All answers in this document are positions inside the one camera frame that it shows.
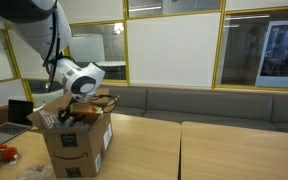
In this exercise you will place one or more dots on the white framed blue poster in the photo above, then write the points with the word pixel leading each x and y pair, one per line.
pixel 284 50

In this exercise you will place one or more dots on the brown cardboard shipping box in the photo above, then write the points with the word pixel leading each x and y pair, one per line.
pixel 74 156

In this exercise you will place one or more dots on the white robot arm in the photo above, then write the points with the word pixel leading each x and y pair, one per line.
pixel 34 30

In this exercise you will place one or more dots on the round white lamp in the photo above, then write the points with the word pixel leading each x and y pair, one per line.
pixel 119 27

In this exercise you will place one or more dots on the grey bench sofa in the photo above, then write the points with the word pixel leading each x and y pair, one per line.
pixel 210 105

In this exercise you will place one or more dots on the red plush radish toy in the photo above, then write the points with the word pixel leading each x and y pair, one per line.
pixel 9 155

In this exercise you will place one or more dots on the small clear air pillow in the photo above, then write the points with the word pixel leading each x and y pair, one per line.
pixel 34 173

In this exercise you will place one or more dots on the white round table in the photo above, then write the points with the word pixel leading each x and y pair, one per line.
pixel 110 63

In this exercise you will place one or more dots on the silver laptop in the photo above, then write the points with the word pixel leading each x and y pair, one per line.
pixel 19 111

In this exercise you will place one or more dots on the yellow window frame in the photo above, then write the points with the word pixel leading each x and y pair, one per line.
pixel 126 50

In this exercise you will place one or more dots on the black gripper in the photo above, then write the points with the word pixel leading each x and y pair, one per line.
pixel 65 115

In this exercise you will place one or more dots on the white rolling whiteboard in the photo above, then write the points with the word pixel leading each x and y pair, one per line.
pixel 85 48

